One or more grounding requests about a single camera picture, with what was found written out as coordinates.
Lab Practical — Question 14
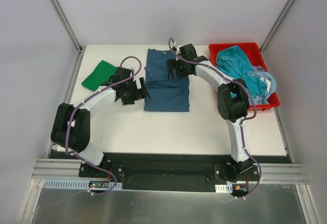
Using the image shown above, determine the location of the dark blue t-shirt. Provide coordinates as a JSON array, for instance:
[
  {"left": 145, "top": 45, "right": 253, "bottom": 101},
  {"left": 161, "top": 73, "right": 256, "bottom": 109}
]
[{"left": 144, "top": 49, "right": 190, "bottom": 112}]

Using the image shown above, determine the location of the green t-shirt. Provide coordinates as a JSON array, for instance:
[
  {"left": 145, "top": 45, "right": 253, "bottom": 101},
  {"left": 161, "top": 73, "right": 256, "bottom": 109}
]
[{"left": 81, "top": 60, "right": 117, "bottom": 92}]

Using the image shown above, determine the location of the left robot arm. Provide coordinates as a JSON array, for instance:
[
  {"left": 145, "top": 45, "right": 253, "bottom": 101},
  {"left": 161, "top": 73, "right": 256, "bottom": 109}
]
[{"left": 51, "top": 67, "right": 150, "bottom": 177}]

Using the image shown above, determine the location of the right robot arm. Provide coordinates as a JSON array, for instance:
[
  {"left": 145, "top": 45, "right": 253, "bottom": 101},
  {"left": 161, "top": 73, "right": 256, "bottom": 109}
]
[{"left": 166, "top": 38, "right": 253, "bottom": 183}]

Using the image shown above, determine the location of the teal t-shirt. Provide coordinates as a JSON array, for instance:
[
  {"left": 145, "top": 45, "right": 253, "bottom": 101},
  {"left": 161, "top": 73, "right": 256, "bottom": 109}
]
[{"left": 216, "top": 46, "right": 263, "bottom": 105}]

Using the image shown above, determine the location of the red plastic bin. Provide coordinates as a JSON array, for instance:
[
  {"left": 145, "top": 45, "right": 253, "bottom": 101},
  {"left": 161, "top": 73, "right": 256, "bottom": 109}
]
[{"left": 208, "top": 42, "right": 280, "bottom": 111}]

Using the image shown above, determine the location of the light blue t-shirt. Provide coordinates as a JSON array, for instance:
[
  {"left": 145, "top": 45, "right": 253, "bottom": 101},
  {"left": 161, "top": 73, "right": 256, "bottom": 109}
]
[{"left": 248, "top": 66, "right": 277, "bottom": 104}]

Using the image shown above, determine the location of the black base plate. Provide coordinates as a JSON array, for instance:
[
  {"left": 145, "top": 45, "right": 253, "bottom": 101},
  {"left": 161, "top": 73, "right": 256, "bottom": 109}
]
[{"left": 48, "top": 150, "right": 293, "bottom": 191}]

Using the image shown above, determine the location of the left aluminium frame post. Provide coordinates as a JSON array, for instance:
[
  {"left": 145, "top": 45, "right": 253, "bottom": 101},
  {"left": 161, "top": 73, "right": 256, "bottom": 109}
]
[{"left": 50, "top": 0, "right": 83, "bottom": 53}]

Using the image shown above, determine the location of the aluminium frame post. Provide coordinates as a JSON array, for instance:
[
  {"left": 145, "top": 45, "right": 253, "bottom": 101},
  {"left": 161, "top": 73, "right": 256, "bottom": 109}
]
[
  {"left": 50, "top": 0, "right": 83, "bottom": 53},
  {"left": 260, "top": 0, "right": 297, "bottom": 53}
]

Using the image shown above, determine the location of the left white cable duct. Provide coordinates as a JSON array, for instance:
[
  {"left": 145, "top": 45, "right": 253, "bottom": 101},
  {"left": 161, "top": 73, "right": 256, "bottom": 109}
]
[{"left": 43, "top": 179, "right": 123, "bottom": 191}]

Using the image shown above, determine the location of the white cable duct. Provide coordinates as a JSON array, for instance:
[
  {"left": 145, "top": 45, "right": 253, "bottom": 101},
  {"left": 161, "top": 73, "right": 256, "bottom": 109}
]
[
  {"left": 43, "top": 179, "right": 123, "bottom": 191},
  {"left": 215, "top": 184, "right": 233, "bottom": 194}
]

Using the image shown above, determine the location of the right white cable duct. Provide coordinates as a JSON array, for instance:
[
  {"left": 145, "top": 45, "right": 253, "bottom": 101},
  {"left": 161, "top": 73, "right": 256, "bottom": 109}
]
[{"left": 215, "top": 184, "right": 233, "bottom": 194}]

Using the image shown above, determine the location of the right aluminium frame post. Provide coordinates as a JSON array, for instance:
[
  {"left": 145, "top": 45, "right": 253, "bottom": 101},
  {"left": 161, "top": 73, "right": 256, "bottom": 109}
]
[{"left": 260, "top": 0, "right": 297, "bottom": 53}]

